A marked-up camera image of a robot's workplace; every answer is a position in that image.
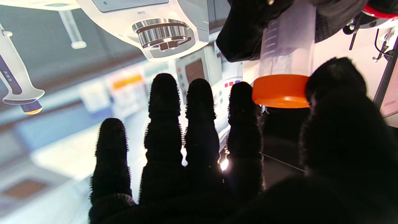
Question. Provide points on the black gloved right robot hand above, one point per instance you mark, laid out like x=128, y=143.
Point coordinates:
x=335, y=155

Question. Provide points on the orange round tube cap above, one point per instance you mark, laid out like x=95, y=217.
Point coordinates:
x=281, y=91

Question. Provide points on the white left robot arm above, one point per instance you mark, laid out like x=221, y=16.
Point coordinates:
x=376, y=18

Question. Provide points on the background monitor on stand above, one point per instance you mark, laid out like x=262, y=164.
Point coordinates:
x=388, y=93

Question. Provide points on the printed laboratory backdrop poster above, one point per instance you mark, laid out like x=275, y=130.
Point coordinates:
x=77, y=77

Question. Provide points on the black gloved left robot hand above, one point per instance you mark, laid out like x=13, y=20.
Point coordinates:
x=245, y=28

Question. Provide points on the clear plastic test tube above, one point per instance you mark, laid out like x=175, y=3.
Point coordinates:
x=287, y=40

